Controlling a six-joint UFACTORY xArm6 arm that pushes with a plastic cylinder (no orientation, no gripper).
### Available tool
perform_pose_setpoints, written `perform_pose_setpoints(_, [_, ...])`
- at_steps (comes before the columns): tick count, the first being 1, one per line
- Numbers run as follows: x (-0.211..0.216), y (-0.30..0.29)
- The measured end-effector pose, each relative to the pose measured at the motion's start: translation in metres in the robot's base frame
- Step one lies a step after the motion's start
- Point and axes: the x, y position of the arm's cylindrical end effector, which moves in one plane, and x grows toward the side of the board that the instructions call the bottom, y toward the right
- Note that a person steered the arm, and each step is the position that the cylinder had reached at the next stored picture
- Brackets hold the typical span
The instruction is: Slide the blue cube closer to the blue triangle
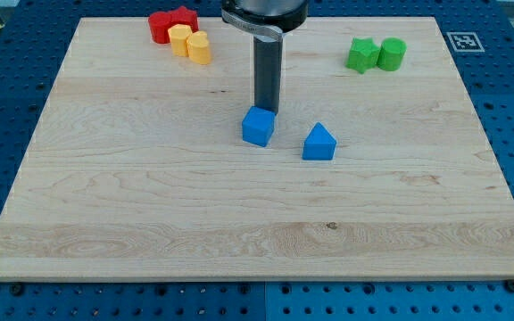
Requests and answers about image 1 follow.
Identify green cylinder block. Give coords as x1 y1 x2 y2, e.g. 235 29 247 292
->
377 37 407 71

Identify yellow hexagon block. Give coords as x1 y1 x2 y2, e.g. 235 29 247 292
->
168 24 193 57

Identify blue cube block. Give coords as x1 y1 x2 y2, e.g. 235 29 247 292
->
242 106 276 147

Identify yellow heart block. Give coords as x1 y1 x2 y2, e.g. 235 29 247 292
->
187 30 211 65

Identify green star block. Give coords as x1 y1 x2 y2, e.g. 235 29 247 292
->
345 37 380 74

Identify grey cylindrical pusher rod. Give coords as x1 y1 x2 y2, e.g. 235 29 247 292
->
253 37 283 114

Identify red star block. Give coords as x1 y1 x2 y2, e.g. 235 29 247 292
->
169 5 199 32

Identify wooden board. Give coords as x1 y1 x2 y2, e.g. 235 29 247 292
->
0 17 514 283

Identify white fiducial marker tag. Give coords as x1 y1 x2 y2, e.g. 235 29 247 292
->
446 31 485 53

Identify blue triangle block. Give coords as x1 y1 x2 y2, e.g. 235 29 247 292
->
302 122 336 161

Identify red cylinder block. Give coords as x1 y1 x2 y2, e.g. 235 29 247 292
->
148 11 172 44

